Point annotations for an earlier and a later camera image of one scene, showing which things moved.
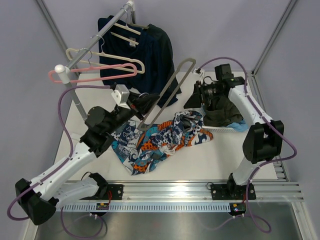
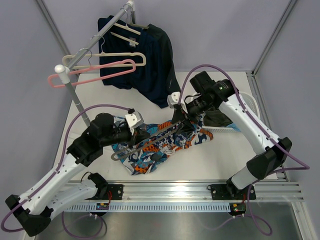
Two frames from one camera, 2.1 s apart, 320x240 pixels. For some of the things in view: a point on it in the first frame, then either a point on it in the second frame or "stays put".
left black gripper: (144, 103) to (138, 134)
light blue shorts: (240, 127) stays put
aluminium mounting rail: (178, 197) stays put
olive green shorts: (224, 114) stays put
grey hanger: (141, 127) to (141, 140)
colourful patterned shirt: (140, 149) stays put
